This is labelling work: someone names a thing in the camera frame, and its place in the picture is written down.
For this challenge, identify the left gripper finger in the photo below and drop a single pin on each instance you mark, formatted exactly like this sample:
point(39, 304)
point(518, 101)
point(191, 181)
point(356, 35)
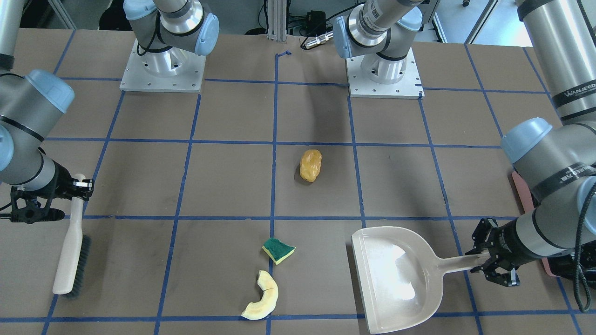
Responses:
point(508, 279)
point(480, 236)

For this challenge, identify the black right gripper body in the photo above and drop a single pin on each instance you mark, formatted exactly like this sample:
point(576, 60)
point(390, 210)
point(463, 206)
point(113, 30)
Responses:
point(62, 181)

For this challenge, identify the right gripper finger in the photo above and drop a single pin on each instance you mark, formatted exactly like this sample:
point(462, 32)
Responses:
point(83, 189)

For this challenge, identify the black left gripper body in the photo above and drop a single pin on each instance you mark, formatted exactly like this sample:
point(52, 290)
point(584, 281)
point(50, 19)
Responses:
point(504, 242)

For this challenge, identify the beige hand brush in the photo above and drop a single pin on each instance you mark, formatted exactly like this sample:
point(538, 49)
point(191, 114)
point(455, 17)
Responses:
point(68, 280)

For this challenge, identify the beige plastic dustpan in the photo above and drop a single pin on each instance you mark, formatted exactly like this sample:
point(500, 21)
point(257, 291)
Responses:
point(401, 278)

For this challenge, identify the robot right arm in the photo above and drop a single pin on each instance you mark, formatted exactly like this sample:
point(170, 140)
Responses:
point(32, 104)

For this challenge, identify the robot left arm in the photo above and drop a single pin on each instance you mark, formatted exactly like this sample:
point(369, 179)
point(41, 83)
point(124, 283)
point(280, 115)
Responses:
point(558, 165)

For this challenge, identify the pink bin with black bag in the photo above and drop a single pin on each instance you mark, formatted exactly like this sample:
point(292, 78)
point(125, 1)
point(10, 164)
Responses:
point(557, 265)

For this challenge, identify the yellow potato-like lump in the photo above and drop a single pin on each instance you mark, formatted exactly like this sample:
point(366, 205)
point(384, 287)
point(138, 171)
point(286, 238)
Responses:
point(310, 165)

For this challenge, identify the green yellow sponge piece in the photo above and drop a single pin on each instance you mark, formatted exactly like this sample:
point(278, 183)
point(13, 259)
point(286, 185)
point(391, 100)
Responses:
point(278, 251)

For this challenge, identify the pale curved melon rind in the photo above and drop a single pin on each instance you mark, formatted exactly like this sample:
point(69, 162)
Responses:
point(270, 293)

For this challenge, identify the silver cylindrical connector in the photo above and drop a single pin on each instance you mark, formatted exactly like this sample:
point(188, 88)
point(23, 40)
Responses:
point(316, 41)

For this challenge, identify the black power adapter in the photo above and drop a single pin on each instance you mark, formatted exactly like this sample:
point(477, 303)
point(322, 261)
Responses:
point(314, 19)

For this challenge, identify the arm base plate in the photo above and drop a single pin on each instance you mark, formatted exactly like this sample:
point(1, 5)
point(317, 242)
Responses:
point(370, 76)
point(172, 71)

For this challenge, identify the aluminium frame post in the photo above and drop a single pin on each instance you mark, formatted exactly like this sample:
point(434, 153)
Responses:
point(276, 17)

